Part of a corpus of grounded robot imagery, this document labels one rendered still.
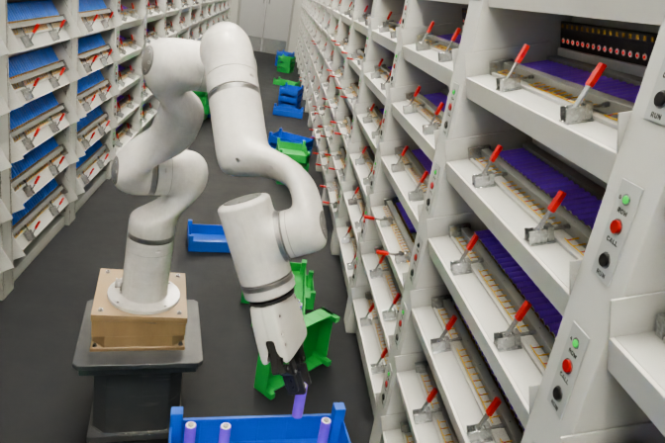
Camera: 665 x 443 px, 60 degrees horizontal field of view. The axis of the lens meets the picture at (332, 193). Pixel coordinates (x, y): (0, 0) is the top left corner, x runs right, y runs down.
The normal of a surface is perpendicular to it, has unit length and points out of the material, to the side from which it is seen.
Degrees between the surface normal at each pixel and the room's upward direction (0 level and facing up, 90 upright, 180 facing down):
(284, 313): 64
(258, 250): 81
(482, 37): 90
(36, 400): 0
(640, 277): 90
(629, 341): 17
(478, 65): 90
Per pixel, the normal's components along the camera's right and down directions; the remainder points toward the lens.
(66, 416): 0.16, -0.93
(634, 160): -0.98, -0.12
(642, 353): -0.13, -0.93
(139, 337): 0.26, 0.36
